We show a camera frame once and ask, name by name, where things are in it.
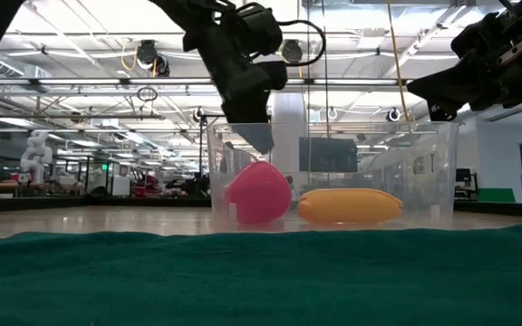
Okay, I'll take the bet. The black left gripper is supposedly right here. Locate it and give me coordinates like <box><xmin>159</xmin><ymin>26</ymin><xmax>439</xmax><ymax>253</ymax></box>
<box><xmin>182</xmin><ymin>17</ymin><xmax>288</xmax><ymax>155</ymax></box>

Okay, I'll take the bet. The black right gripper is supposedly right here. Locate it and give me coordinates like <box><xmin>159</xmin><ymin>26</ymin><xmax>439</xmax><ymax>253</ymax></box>
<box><xmin>406</xmin><ymin>0</ymin><xmax>522</xmax><ymax>122</ymax></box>

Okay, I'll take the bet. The red toy fruit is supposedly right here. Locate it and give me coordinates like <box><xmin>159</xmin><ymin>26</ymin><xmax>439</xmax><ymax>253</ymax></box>
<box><xmin>224</xmin><ymin>161</ymin><xmax>293</xmax><ymax>225</ymax></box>

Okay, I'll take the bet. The clear plastic container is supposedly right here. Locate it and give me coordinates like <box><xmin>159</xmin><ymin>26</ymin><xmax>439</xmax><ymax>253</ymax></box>
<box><xmin>206</xmin><ymin>120</ymin><xmax>460</xmax><ymax>231</ymax></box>

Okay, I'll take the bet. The yellow toy banana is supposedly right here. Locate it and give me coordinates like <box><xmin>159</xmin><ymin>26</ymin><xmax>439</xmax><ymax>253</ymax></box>
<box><xmin>296</xmin><ymin>187</ymin><xmax>404</xmax><ymax>225</ymax></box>

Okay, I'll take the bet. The green panel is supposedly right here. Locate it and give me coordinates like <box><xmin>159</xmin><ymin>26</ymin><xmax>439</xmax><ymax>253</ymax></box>
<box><xmin>477</xmin><ymin>187</ymin><xmax>517</xmax><ymax>204</ymax></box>

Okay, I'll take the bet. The dark green cloth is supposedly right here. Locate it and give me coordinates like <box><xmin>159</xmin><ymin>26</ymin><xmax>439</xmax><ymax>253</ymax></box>
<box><xmin>0</xmin><ymin>222</ymin><xmax>522</xmax><ymax>326</ymax></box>

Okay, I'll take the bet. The white humanoid robot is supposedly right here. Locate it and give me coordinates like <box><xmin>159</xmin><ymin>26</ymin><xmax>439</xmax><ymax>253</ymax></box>
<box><xmin>19</xmin><ymin>129</ymin><xmax>54</xmax><ymax>185</ymax></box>

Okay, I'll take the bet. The thin black hanging cable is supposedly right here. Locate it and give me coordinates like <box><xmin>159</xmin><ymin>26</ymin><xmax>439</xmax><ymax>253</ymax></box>
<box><xmin>305</xmin><ymin>0</ymin><xmax>312</xmax><ymax>137</ymax></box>

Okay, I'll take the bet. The yellow hanging cable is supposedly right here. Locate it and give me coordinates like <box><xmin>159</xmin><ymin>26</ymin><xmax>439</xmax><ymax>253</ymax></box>
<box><xmin>386</xmin><ymin>0</ymin><xmax>414</xmax><ymax>135</ymax></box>

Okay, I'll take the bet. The black wall monitor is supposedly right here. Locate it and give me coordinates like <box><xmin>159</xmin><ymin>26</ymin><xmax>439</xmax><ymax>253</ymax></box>
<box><xmin>298</xmin><ymin>137</ymin><xmax>359</xmax><ymax>174</ymax></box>

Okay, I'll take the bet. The black ceiling cable reel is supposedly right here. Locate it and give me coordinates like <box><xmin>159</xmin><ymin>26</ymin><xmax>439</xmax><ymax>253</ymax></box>
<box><xmin>135</xmin><ymin>39</ymin><xmax>171</xmax><ymax>78</ymax></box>
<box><xmin>281</xmin><ymin>39</ymin><xmax>305</xmax><ymax>65</ymax></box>

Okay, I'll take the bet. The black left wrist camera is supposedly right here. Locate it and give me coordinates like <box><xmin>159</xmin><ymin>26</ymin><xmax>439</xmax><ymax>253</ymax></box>
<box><xmin>236</xmin><ymin>3</ymin><xmax>285</xmax><ymax>56</ymax></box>

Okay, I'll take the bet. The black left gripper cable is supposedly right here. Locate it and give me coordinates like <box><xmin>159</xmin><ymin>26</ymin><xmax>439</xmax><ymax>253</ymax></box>
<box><xmin>277</xmin><ymin>19</ymin><xmax>328</xmax><ymax>69</ymax></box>

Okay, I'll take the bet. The black ceiling cable loop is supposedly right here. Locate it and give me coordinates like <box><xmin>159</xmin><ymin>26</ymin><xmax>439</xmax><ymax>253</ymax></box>
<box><xmin>136</xmin><ymin>85</ymin><xmax>159</xmax><ymax>103</ymax></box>

